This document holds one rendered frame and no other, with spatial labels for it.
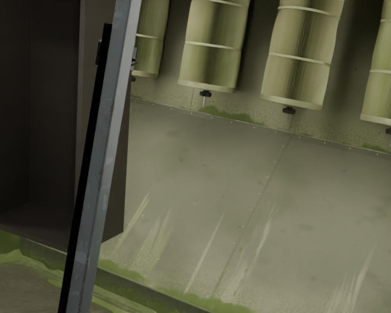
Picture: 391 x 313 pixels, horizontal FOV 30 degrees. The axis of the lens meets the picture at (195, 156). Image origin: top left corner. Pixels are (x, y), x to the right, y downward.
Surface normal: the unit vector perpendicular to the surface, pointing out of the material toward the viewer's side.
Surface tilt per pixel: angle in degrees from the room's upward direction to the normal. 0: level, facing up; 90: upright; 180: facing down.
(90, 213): 90
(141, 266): 57
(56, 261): 90
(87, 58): 90
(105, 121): 90
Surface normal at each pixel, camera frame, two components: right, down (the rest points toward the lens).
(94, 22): 0.86, 0.22
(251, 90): -0.56, 0.00
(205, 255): -0.37, -0.53
